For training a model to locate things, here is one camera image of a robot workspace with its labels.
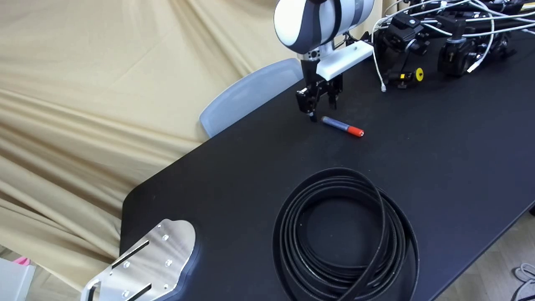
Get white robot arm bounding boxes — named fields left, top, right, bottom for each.
left=274, top=0, right=375, bottom=121

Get white box with pink item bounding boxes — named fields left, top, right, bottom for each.
left=0, top=258, right=35, bottom=301

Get white cable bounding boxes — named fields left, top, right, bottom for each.
left=370, top=0, right=535, bottom=94

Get silver metal mounting plate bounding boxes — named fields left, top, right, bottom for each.
left=80, top=220, right=196, bottom=301

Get coiled black flat cable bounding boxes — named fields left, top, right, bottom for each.
left=273, top=168, right=422, bottom=301

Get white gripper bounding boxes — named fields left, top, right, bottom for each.
left=296, top=41, right=373, bottom=123

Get blue marker with red cap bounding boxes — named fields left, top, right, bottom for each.
left=321, top=116, right=365, bottom=138

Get grey-blue plastic chair back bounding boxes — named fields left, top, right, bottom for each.
left=199, top=59, right=303, bottom=138

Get beige backdrop cloth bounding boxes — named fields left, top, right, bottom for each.
left=0, top=0, right=289, bottom=290

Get black camera rig pile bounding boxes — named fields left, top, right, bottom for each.
left=371, top=0, right=535, bottom=91

